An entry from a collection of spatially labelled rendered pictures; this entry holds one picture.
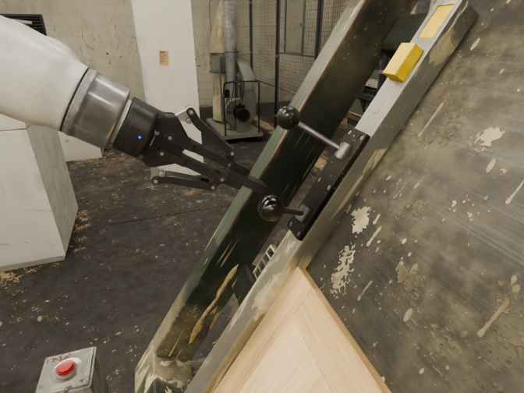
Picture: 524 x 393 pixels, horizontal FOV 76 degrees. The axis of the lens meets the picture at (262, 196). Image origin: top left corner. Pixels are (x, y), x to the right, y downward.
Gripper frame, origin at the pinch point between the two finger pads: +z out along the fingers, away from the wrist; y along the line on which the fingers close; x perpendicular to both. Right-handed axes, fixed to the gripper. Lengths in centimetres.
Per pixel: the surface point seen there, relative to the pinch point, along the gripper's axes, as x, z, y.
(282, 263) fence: 5.7, 11.6, 9.3
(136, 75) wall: -801, 0, 73
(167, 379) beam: -11, 14, 57
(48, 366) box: -20, -11, 68
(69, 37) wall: -796, -140, 69
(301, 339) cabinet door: 16.5, 14.0, 15.0
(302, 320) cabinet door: 14.7, 13.7, 13.0
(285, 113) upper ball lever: 0.4, 0.1, -12.4
